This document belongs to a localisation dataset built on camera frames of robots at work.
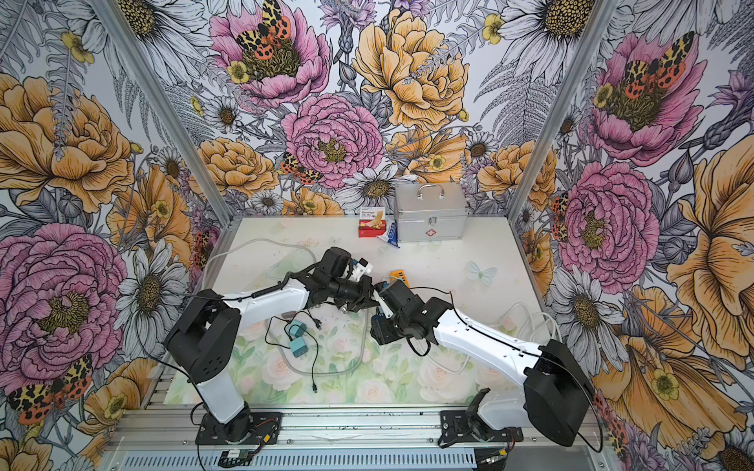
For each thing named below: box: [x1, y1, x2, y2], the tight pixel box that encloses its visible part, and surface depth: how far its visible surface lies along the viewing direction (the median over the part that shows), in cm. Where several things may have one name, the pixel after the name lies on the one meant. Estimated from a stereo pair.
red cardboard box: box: [358, 206, 386, 239], surface depth 118 cm
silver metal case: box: [394, 181, 468, 243], surface depth 111 cm
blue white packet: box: [377, 216, 401, 249], surface depth 114 cm
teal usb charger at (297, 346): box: [289, 335, 310, 359], surface depth 88 cm
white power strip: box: [348, 257, 374, 282], surface depth 86 cm
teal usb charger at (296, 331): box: [289, 319, 308, 338], surface depth 91 cm
